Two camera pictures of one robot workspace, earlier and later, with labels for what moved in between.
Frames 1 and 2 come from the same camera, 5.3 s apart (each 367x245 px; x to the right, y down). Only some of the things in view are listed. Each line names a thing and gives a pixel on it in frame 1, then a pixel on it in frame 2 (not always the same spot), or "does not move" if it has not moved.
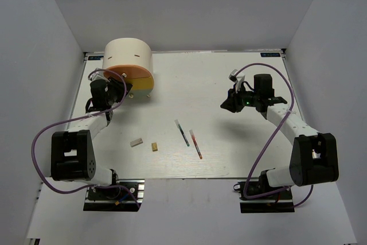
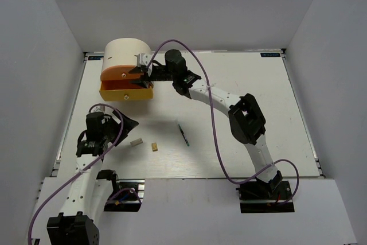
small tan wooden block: [154, 146] does not move
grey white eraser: [136, 142] does not move
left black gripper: [116, 84] -> [128, 125]
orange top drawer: [127, 72] does not move
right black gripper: [233, 103] -> [144, 80]
